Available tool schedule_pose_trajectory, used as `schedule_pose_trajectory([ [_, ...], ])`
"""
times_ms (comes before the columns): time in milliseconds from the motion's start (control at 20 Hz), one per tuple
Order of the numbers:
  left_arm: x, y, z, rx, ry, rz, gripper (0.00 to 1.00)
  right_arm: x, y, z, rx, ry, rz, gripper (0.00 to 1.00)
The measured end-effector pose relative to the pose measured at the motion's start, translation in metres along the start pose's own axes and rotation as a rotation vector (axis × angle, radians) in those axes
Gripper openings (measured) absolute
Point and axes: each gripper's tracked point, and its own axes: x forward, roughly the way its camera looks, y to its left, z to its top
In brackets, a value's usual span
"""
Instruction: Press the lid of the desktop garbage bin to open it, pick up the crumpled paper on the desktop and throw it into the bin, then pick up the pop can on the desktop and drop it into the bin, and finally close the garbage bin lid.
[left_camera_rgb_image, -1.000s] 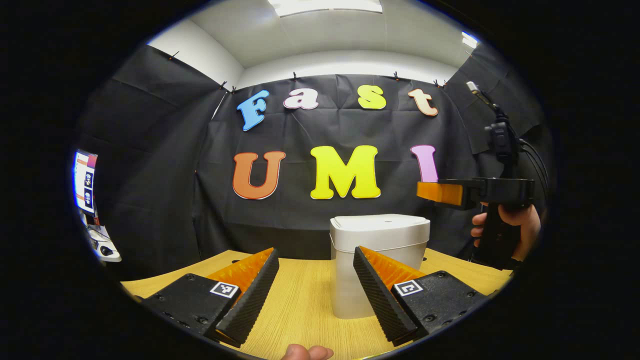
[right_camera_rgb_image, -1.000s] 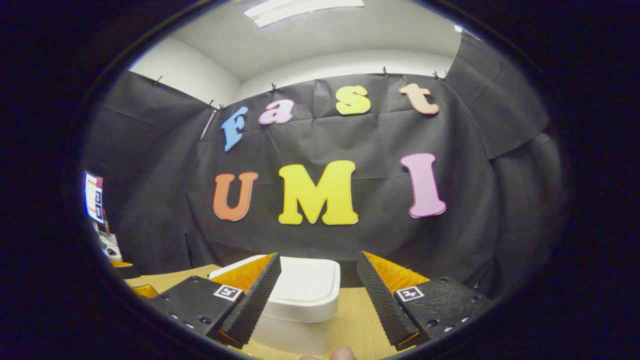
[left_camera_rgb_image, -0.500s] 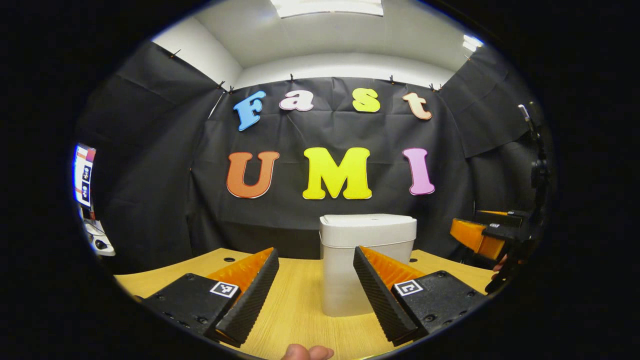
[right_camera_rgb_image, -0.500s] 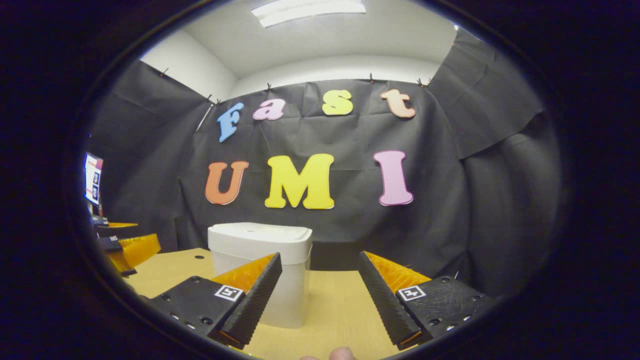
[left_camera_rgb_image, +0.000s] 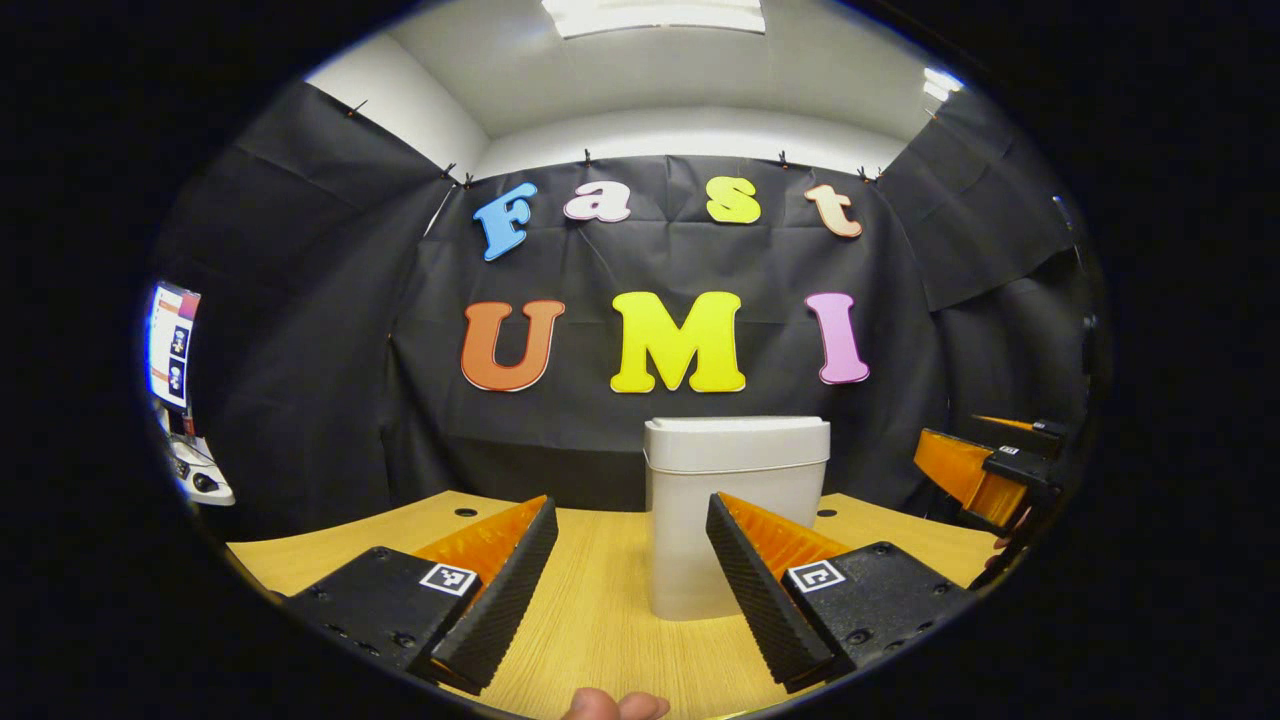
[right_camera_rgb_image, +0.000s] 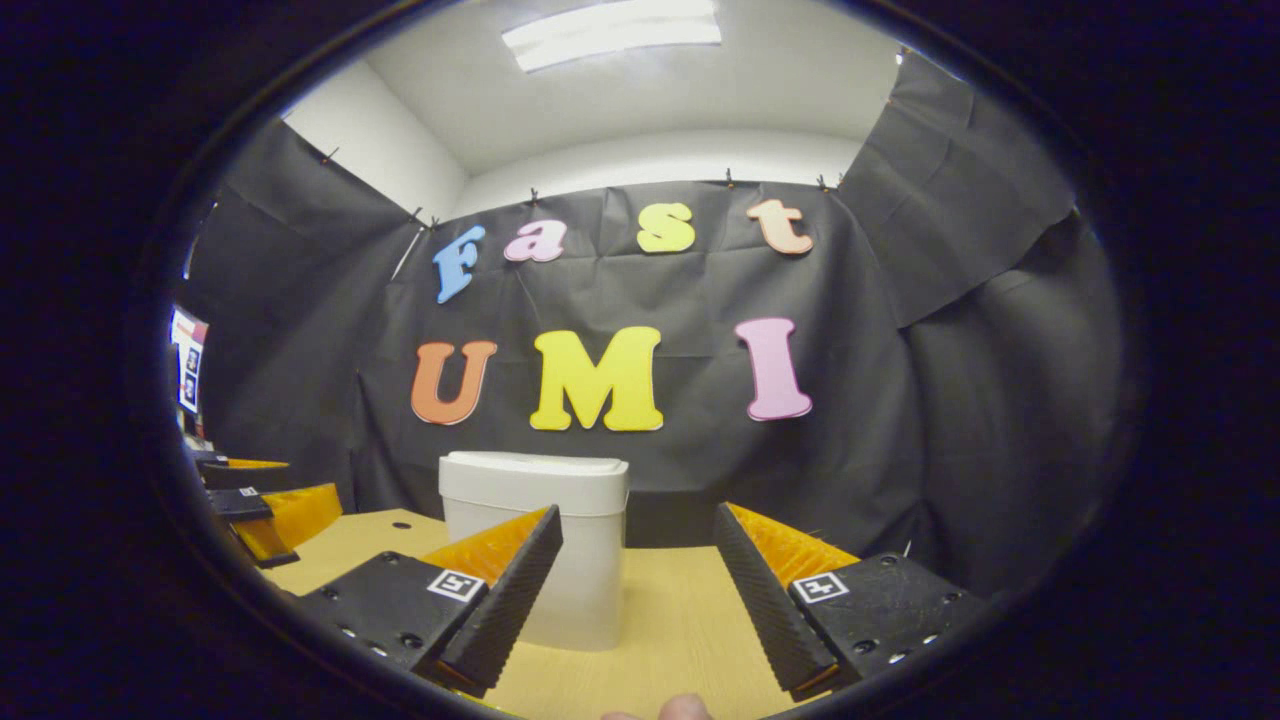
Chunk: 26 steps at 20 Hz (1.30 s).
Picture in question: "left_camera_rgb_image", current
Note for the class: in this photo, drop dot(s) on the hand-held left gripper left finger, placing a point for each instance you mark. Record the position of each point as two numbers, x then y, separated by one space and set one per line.
500 600

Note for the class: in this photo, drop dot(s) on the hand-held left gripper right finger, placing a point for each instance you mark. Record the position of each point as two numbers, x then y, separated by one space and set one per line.
755 600

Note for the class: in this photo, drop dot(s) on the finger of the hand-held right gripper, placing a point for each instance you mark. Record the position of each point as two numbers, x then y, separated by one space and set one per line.
960 475
1030 428

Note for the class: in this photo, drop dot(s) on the white desktop garbage bin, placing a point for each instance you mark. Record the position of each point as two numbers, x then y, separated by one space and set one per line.
700 500

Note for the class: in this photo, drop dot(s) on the wooden desktop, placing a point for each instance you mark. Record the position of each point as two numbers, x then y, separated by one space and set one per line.
600 600

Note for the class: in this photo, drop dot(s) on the black backdrop cloth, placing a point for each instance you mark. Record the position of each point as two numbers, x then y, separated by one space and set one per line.
350 350

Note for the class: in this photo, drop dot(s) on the black computer mouse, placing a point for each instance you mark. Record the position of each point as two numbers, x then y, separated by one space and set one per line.
205 482

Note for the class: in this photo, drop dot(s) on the white side table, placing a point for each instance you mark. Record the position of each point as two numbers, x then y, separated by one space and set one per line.
195 470

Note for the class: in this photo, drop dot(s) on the small ceiling light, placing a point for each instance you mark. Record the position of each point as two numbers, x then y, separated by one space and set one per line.
940 82

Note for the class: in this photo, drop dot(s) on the computer monitor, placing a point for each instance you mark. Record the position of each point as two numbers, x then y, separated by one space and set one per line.
172 345

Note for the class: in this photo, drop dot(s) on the ceiling light panel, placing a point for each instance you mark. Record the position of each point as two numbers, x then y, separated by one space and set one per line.
655 15

